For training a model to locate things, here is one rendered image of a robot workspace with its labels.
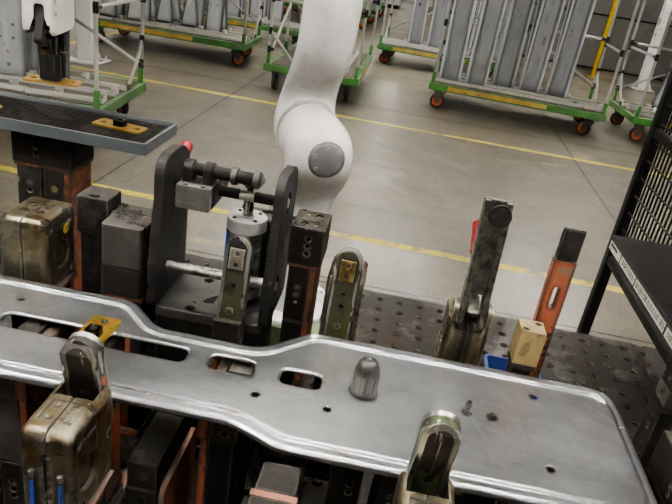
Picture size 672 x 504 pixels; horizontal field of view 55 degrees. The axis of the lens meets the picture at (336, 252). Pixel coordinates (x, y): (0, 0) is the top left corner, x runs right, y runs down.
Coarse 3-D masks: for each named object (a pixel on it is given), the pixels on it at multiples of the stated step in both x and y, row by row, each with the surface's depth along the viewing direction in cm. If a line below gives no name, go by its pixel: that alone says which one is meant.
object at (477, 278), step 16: (496, 208) 80; (512, 208) 83; (480, 224) 84; (496, 224) 81; (480, 240) 84; (496, 240) 85; (480, 256) 86; (496, 256) 85; (480, 272) 86; (496, 272) 85; (464, 288) 87; (480, 288) 87; (464, 304) 87; (480, 304) 88; (480, 320) 87
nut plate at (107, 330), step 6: (96, 318) 84; (102, 318) 84; (108, 318) 84; (114, 318) 84; (90, 324) 81; (96, 324) 81; (102, 324) 83; (108, 324) 83; (114, 324) 83; (120, 324) 84; (84, 330) 79; (90, 330) 80; (96, 330) 80; (102, 330) 81; (108, 330) 82; (114, 330) 82; (96, 336) 80; (102, 336) 80; (108, 336) 80
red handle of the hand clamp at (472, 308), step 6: (474, 222) 95; (474, 228) 94; (474, 234) 94; (474, 294) 89; (468, 300) 88; (474, 300) 88; (468, 306) 88; (474, 306) 87; (468, 312) 87; (474, 312) 87
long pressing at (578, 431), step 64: (64, 320) 83; (128, 320) 85; (128, 384) 73; (192, 384) 75; (256, 384) 77; (384, 384) 81; (448, 384) 83; (512, 384) 85; (320, 448) 69; (384, 448) 70; (512, 448) 73; (576, 448) 75
